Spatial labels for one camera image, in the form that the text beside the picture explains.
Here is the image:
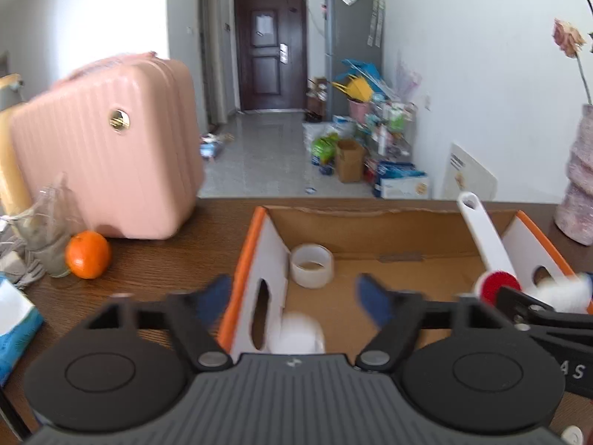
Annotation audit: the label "white ribbed bottle cap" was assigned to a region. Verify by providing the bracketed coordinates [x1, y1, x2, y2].
[268, 311, 326, 355]

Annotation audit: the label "blue and white carton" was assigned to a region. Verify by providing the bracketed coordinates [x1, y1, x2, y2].
[373, 161, 431, 200]

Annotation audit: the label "green plastic bag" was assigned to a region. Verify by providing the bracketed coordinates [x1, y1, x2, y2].
[311, 133, 341, 165]

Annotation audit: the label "dark brown door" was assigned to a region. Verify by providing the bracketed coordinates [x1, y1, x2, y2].
[233, 0, 308, 113]

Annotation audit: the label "cardboard boxes by door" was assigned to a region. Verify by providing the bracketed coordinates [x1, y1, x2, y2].
[306, 76, 329, 116]

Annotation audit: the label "white board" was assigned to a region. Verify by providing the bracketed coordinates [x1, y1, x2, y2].
[440, 143, 498, 201]

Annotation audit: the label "pink bucket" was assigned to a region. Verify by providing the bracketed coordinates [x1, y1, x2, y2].
[348, 98, 371, 121]

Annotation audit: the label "white lint brush red pad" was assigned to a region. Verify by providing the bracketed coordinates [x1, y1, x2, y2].
[457, 191, 523, 307]

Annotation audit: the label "open brown cardboard box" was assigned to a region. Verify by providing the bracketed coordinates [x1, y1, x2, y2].
[334, 138, 367, 183]

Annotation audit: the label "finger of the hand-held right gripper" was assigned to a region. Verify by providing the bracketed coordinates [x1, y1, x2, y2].
[497, 286, 593, 334]

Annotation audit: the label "white cables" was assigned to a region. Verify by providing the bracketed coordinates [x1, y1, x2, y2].
[0, 215, 47, 288]

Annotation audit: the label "pink suitcase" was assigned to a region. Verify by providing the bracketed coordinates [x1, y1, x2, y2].
[9, 53, 206, 241]

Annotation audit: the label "blue and yellow plastic pile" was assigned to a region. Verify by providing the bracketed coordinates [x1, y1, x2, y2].
[331, 59, 385, 103]

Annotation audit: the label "glass cup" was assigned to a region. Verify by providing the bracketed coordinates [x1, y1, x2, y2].
[14, 174, 82, 279]

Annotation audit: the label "wire storage rack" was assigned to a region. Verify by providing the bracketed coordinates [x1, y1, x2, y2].
[366, 102, 415, 158]

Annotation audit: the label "clear cotton swab box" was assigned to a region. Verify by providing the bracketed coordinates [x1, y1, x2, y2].
[533, 273, 593, 314]

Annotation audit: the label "pink ceramic vase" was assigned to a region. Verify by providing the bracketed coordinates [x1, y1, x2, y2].
[554, 103, 593, 246]

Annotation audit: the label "dried pink roses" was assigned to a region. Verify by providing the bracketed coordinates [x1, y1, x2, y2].
[544, 0, 593, 105]

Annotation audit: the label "white tape roll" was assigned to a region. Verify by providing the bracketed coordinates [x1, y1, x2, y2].
[290, 244, 335, 289]

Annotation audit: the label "folded white umbrella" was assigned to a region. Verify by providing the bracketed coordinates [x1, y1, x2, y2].
[368, 0, 386, 48]

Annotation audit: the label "grey refrigerator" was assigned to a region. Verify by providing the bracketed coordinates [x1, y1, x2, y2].
[324, 0, 385, 121]

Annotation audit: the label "yellow thermos jug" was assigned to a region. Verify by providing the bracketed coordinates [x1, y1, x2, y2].
[0, 74, 33, 216]

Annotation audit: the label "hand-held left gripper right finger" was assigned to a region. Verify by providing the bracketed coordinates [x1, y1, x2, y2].
[354, 274, 506, 372]

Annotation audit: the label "blue tissue pack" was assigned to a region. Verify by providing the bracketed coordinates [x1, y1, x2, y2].
[0, 273, 46, 388]

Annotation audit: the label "red cardboard box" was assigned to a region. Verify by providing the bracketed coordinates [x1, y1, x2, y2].
[217, 205, 593, 367]

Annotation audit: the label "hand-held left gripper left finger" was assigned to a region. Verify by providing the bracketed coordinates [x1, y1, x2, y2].
[88, 274, 232, 372]

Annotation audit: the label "orange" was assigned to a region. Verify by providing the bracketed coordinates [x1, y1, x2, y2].
[65, 231, 112, 280]

